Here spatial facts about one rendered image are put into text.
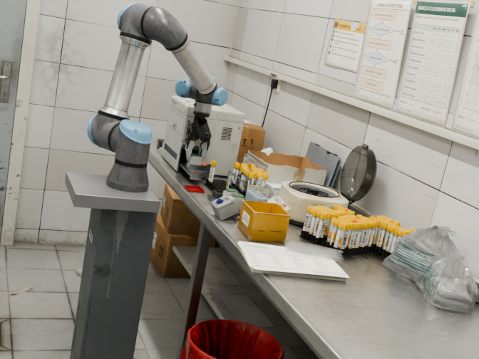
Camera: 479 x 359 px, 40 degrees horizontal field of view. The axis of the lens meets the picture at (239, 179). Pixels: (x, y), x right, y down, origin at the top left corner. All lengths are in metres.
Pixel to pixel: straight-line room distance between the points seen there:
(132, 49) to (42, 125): 1.77
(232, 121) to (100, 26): 1.40
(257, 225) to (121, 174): 0.52
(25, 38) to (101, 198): 1.89
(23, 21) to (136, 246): 1.93
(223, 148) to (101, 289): 0.90
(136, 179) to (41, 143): 1.85
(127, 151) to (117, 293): 0.52
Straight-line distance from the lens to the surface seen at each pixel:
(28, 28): 3.94
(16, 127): 4.02
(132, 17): 2.40
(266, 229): 2.16
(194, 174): 2.72
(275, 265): 1.94
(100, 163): 4.18
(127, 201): 2.23
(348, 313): 1.78
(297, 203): 2.41
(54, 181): 4.17
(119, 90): 2.40
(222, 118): 2.89
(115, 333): 2.49
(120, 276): 2.39
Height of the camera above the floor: 1.55
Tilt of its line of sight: 13 degrees down
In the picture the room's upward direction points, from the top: 11 degrees clockwise
